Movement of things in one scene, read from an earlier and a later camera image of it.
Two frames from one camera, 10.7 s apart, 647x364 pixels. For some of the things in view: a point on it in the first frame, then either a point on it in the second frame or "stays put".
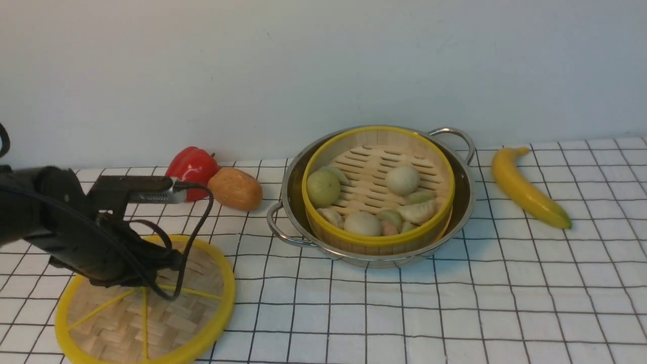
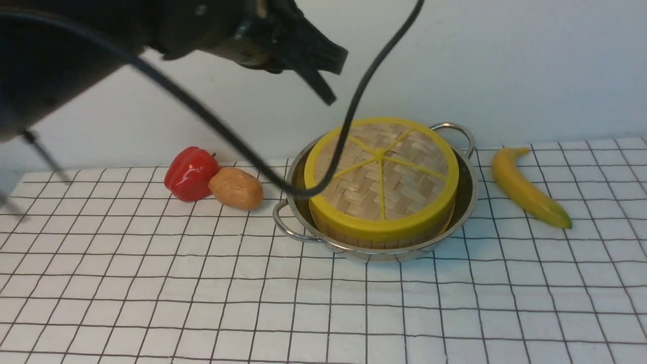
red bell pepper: [192, 164] stays put
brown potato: [235, 189] stays put
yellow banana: [505, 163] stays put
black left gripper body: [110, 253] to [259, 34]
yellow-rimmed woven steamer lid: [182, 313] to [397, 179]
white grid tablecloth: [512, 288] stays put
